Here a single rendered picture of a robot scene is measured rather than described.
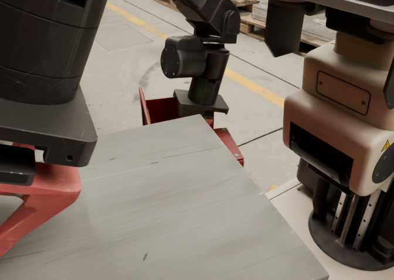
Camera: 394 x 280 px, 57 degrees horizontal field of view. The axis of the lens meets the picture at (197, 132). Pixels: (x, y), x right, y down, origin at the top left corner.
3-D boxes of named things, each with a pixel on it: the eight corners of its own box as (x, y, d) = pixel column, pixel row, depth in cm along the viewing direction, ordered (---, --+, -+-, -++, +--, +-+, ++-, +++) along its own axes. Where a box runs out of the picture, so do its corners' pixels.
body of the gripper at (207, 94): (172, 96, 74) (179, 62, 70) (218, 102, 77) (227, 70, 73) (177, 112, 69) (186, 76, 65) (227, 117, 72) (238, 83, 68)
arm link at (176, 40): (243, 11, 63) (209, 8, 69) (191, 6, 56) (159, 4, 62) (234, 79, 67) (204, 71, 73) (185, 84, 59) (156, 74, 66)
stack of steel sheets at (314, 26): (384, 31, 316) (388, 17, 310) (340, 47, 285) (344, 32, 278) (293, 7, 383) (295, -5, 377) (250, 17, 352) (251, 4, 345)
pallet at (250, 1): (258, 12, 420) (260, -1, 412) (199, 23, 385) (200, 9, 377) (203, -9, 505) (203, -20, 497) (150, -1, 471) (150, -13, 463)
